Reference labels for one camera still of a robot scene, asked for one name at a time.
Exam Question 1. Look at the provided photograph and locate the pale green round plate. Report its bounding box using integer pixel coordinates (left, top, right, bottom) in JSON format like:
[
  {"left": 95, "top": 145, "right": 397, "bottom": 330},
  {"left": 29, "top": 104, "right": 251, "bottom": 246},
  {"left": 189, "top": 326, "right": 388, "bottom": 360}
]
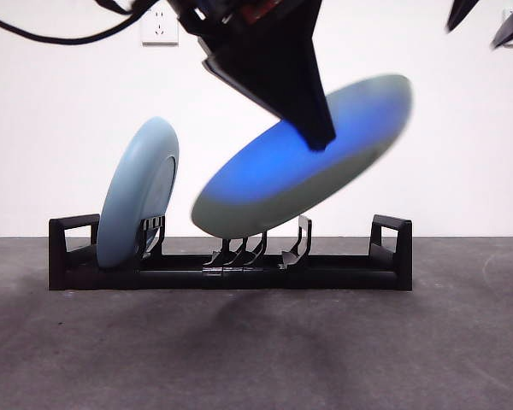
[{"left": 191, "top": 73, "right": 413, "bottom": 239}]

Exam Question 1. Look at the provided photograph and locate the blue round plate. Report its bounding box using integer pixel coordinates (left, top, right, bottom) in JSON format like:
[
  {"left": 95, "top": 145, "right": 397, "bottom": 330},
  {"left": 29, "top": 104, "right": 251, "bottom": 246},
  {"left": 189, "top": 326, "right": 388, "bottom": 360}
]
[{"left": 97, "top": 115, "right": 180, "bottom": 269}]

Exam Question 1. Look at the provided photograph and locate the black plate rack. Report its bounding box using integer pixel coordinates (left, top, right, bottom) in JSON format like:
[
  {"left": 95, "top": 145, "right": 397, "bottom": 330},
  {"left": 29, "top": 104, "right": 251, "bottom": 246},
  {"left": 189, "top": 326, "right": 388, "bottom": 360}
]
[{"left": 48, "top": 213, "right": 414, "bottom": 292}]

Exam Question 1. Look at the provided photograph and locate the black cable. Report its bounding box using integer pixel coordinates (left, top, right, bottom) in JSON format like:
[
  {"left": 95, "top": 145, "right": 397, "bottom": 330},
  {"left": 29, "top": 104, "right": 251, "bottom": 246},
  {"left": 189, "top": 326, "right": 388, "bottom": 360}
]
[
  {"left": 94, "top": 0, "right": 133, "bottom": 15},
  {"left": 0, "top": 0, "right": 166, "bottom": 46}
]

